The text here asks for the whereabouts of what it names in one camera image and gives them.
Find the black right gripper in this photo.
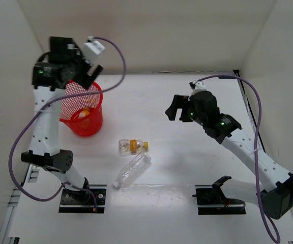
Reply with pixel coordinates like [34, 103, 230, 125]
[165, 95, 207, 127]

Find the orange juice bottle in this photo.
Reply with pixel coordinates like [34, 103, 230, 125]
[71, 107, 91, 120]

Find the clear bottle yellow label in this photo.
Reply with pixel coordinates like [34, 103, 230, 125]
[119, 139, 149, 156]

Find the clear plastic bottle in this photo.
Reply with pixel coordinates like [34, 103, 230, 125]
[112, 151, 151, 189]

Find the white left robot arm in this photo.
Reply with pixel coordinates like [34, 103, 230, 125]
[21, 37, 105, 203]

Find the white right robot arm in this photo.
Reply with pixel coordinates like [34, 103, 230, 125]
[165, 90, 293, 220]

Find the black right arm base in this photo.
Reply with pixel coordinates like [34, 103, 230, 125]
[192, 175, 246, 216]

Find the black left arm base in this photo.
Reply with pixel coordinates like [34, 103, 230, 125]
[58, 185, 107, 214]

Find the red mesh plastic bin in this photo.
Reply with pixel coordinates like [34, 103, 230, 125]
[60, 80, 103, 137]

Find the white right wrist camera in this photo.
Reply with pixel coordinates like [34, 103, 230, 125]
[189, 80, 207, 97]

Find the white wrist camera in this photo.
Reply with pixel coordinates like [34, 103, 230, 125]
[189, 80, 207, 97]
[81, 36, 105, 66]

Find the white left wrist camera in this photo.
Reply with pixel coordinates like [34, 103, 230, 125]
[81, 36, 105, 66]

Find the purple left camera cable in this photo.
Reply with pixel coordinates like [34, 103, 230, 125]
[8, 37, 127, 203]

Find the purple camera cable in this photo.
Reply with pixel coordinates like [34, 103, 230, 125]
[8, 37, 127, 203]
[199, 75, 281, 242]

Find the aluminium table frame rail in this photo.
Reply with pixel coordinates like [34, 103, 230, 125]
[0, 165, 40, 244]

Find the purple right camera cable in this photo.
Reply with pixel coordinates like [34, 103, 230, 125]
[199, 75, 281, 242]

